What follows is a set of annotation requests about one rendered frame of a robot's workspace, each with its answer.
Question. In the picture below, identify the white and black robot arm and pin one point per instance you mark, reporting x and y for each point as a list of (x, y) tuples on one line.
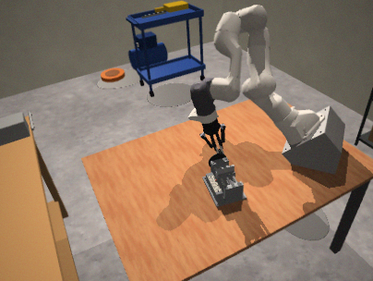
[(295, 125)]

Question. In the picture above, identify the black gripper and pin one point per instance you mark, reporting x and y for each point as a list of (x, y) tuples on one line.
[(211, 129)]

